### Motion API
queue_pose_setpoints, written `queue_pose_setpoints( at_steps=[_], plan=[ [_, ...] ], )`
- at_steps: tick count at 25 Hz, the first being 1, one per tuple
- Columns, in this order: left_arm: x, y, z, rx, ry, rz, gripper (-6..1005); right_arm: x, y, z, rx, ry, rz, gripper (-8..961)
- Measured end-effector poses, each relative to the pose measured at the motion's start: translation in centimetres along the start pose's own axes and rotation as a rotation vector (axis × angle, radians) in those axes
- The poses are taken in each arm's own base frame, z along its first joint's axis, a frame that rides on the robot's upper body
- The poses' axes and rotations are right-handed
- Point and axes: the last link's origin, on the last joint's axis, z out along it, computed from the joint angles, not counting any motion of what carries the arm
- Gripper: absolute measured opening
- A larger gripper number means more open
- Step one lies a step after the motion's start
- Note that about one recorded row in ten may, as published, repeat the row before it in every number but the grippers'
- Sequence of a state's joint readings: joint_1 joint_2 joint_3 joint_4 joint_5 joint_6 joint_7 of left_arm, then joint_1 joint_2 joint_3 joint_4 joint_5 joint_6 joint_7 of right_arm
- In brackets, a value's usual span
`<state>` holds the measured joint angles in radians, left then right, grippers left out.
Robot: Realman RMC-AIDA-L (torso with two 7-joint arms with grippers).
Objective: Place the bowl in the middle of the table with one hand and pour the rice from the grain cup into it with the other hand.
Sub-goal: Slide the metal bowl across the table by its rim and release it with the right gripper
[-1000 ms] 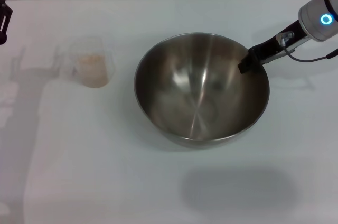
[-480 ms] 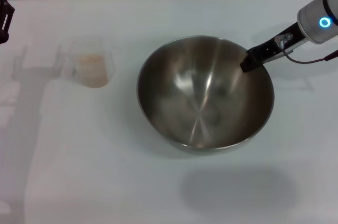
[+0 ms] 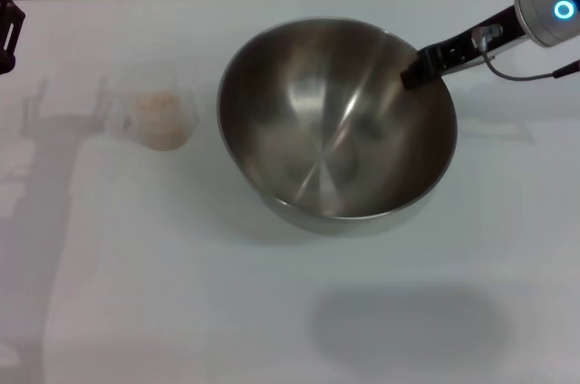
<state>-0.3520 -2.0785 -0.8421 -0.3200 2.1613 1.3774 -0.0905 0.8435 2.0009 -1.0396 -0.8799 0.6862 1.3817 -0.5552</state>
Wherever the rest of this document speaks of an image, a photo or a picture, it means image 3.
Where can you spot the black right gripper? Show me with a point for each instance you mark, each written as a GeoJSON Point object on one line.
{"type": "Point", "coordinates": [462, 51]}

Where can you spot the stainless steel mixing bowl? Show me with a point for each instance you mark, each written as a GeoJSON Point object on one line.
{"type": "Point", "coordinates": [326, 130]}

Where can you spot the clear plastic measuring cup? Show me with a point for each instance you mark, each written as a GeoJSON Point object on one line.
{"type": "Point", "coordinates": [183, 94]}

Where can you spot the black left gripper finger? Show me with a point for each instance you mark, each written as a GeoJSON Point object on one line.
{"type": "Point", "coordinates": [9, 31]}

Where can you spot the white rice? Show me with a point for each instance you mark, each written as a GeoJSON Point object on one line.
{"type": "Point", "coordinates": [156, 121]}

